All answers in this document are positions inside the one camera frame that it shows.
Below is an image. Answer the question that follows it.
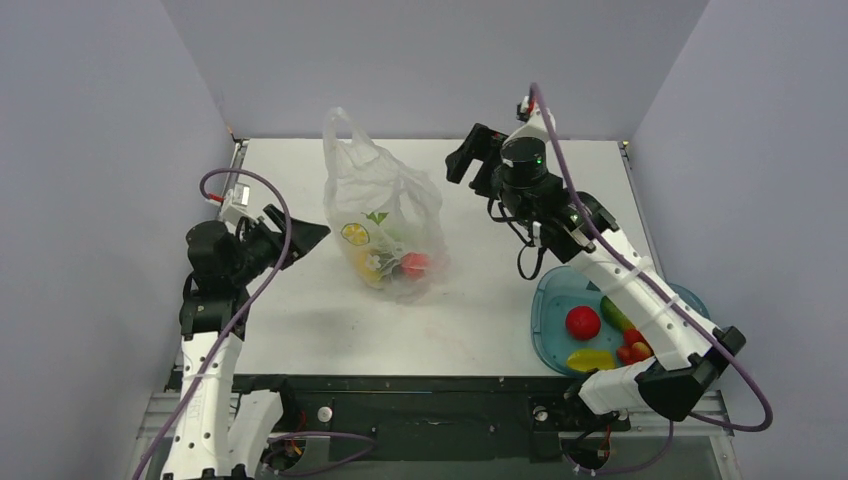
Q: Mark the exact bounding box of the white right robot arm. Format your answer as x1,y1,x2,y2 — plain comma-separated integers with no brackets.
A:
445,124,746,427

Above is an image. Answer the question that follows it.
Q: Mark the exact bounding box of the translucent plastic bag with prints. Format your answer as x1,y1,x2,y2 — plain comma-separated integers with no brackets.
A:
322,107,449,301

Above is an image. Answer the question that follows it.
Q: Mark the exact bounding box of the aluminium table edge rail left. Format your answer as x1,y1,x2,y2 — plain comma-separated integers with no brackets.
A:
178,140,250,375

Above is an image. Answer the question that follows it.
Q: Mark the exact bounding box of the yellow fake mango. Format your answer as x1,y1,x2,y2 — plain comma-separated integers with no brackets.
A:
565,349,617,373

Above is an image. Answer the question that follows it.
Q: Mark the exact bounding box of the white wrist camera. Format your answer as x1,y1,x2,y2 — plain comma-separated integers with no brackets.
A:
510,94,550,142
217,183,251,226

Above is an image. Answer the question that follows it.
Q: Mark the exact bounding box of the yellow fake banana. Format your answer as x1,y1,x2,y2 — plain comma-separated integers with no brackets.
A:
354,250,384,289

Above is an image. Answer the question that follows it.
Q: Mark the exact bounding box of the red fake tomato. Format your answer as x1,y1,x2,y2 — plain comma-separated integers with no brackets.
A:
565,305,601,341

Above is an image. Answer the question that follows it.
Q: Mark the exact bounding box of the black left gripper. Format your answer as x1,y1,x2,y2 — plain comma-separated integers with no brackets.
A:
229,205,329,285

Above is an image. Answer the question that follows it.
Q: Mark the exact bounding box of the red fake strawberries bunch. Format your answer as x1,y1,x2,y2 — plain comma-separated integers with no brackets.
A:
616,328,654,365

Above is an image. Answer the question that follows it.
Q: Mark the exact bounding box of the red fake fruit in bag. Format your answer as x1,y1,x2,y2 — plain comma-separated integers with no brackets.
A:
400,252,431,280

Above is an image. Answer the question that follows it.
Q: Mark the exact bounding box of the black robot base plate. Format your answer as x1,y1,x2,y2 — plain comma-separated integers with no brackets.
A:
231,374,607,463

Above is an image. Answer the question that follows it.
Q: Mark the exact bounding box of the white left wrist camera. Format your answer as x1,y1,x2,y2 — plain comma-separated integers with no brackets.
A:
217,183,251,226

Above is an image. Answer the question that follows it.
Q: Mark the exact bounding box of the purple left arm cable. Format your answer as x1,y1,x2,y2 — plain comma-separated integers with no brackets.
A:
131,168,293,480

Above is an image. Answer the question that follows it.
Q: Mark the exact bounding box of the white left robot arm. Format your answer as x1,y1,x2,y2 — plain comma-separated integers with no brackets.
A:
160,205,330,479

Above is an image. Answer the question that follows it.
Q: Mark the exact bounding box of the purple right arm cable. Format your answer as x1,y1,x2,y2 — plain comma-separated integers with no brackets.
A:
528,82,774,434

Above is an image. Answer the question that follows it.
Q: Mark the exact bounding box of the aluminium table edge rail right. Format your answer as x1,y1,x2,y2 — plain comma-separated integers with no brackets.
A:
617,140,665,278

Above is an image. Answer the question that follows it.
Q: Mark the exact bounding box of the aluminium table edge rail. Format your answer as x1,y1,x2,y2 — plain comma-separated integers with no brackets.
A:
178,140,250,375
617,140,665,278

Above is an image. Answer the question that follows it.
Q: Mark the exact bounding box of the teal plastic tray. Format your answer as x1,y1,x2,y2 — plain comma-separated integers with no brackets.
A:
529,266,711,379

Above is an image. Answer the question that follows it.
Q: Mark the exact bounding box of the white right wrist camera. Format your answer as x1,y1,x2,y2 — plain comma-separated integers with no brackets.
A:
510,94,550,142

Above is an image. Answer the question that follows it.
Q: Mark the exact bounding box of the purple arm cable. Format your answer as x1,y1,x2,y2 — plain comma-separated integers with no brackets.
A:
131,168,293,480
528,82,774,434

